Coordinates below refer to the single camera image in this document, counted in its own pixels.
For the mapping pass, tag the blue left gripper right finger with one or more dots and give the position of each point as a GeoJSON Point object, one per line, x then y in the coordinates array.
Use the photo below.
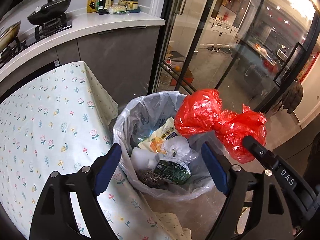
{"type": "Point", "coordinates": [217, 166]}

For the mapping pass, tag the floral tablecloth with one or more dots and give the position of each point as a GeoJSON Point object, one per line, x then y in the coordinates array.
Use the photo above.
{"type": "Point", "coordinates": [59, 122]}

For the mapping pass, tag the seasoning jar set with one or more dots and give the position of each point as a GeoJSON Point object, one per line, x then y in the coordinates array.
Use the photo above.
{"type": "Point", "coordinates": [132, 6]}

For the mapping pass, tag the white bagged food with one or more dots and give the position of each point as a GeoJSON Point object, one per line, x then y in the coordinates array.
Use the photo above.
{"type": "Point", "coordinates": [116, 9]}

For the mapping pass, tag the black gas stove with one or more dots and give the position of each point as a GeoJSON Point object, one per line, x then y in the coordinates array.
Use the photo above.
{"type": "Point", "coordinates": [17, 45]}

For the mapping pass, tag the green printed packet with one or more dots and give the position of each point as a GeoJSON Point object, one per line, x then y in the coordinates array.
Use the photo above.
{"type": "Point", "coordinates": [176, 173]}

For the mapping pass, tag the white foam block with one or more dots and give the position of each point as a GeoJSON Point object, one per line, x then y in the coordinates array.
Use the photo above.
{"type": "Point", "coordinates": [143, 159]}

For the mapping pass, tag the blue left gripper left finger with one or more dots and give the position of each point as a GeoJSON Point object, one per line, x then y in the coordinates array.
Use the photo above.
{"type": "Point", "coordinates": [104, 168]}

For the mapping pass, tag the steel wool scrubber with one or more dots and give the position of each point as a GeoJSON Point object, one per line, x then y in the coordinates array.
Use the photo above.
{"type": "Point", "coordinates": [151, 179]}

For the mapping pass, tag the beige frying pan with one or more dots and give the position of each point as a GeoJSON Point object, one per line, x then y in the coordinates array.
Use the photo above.
{"type": "Point", "coordinates": [9, 35]}

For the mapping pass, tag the trash bin with liner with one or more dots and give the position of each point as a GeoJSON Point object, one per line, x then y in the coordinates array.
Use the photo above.
{"type": "Point", "coordinates": [135, 123]}

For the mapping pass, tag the cream snack bag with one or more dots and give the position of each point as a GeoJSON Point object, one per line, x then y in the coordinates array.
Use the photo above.
{"type": "Point", "coordinates": [154, 142]}

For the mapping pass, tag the black lidded wok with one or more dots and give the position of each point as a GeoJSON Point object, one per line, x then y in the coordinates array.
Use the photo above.
{"type": "Point", "coordinates": [52, 9]}

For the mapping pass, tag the red plastic bag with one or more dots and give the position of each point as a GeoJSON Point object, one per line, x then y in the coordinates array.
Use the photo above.
{"type": "Point", "coordinates": [202, 112]}

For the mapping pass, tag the glass sliding door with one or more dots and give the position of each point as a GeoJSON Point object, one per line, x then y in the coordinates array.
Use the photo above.
{"type": "Point", "coordinates": [249, 50]}

